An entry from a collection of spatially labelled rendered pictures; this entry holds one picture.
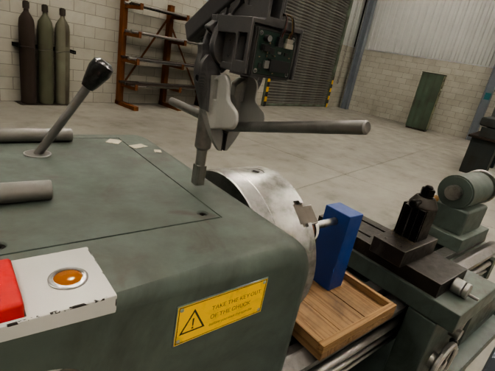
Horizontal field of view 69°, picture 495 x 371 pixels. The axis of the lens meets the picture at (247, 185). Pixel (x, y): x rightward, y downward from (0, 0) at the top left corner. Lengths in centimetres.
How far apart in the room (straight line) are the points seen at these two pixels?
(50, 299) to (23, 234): 10
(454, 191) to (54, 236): 145
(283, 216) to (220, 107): 27
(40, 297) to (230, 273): 16
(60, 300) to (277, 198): 43
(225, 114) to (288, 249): 17
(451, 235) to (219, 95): 135
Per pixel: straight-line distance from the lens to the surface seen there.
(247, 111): 44
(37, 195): 45
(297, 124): 35
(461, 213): 165
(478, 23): 1521
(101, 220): 41
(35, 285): 32
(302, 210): 67
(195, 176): 50
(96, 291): 31
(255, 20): 37
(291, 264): 42
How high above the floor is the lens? 144
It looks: 20 degrees down
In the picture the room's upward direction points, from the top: 11 degrees clockwise
